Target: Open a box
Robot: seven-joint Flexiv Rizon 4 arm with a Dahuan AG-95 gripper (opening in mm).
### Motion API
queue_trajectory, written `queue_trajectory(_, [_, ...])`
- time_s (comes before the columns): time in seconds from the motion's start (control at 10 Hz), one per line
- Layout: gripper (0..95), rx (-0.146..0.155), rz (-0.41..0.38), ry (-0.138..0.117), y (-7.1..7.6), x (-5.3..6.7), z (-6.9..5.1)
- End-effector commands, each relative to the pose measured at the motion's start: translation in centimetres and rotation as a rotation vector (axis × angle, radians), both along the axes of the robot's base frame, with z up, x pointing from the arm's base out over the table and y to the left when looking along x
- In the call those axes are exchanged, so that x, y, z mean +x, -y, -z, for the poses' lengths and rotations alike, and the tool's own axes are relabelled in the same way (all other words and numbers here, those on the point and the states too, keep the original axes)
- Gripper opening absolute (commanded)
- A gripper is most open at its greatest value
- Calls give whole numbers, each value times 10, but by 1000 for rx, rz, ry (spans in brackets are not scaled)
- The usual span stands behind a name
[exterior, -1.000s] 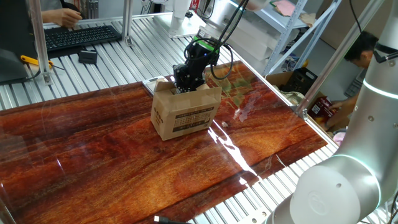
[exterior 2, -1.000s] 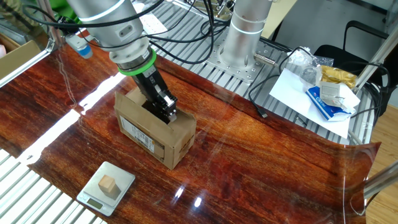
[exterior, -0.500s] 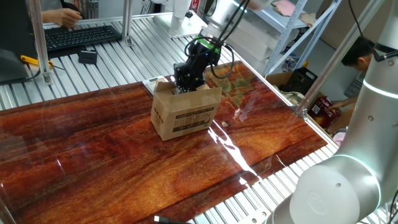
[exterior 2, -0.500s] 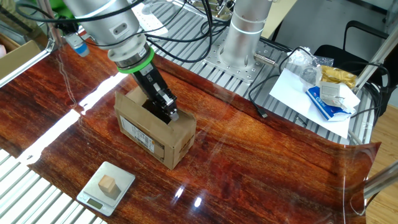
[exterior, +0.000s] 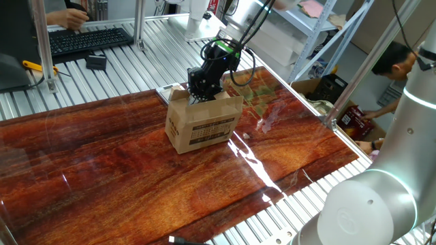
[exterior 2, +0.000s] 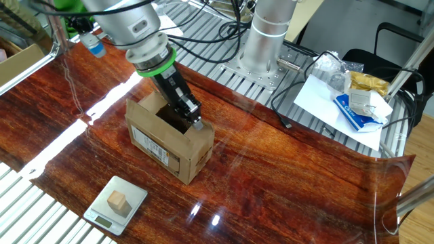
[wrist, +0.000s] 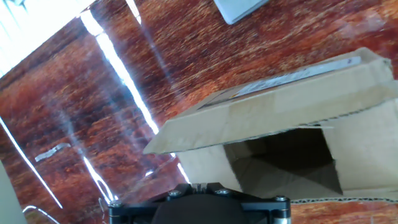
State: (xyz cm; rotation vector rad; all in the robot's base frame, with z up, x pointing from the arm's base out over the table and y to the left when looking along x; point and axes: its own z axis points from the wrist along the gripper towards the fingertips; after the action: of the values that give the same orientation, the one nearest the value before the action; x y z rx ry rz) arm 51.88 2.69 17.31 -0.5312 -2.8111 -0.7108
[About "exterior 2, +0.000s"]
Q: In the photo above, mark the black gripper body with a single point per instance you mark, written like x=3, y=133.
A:
x=171, y=88

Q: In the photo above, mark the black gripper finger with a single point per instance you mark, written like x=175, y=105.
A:
x=182, y=113
x=193, y=112

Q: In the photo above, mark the brown cardboard shipping box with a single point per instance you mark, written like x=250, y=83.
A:
x=193, y=152

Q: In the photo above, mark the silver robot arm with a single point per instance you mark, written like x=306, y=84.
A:
x=115, y=17

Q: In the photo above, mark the open brown storage carton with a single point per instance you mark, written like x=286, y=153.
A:
x=17, y=64

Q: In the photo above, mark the silver digital kitchen scale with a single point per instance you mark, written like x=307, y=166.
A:
x=134, y=189

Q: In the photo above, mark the glossy wood-grain table mat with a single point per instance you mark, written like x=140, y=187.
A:
x=271, y=169

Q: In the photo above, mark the small wooden cube block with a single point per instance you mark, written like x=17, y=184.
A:
x=117, y=200

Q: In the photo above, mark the white paper sheet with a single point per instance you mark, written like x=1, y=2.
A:
x=315, y=98

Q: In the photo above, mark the green cloth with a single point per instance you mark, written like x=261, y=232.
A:
x=66, y=5

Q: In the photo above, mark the clear plastic bag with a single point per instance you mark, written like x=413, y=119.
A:
x=325, y=62

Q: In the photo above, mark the beige board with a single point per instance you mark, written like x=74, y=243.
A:
x=303, y=17

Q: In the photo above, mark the blue tissue pack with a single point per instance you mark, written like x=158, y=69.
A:
x=349, y=113

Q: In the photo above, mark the small white square packet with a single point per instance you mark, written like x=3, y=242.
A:
x=359, y=100

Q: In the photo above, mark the pink round object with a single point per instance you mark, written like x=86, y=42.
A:
x=2, y=55

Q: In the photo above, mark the person in camouflage jacket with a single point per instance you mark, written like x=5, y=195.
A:
x=15, y=13

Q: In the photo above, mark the gold foil bag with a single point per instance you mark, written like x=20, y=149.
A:
x=368, y=82

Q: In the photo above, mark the black chair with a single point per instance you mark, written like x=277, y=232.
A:
x=366, y=57

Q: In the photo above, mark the white crumpled tissue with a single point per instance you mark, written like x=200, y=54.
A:
x=381, y=106

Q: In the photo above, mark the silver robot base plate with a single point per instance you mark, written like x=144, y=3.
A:
x=257, y=76

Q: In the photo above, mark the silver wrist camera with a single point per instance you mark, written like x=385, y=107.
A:
x=93, y=45

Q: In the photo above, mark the aluminium frame post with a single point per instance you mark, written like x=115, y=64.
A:
x=410, y=64
x=56, y=37
x=417, y=196

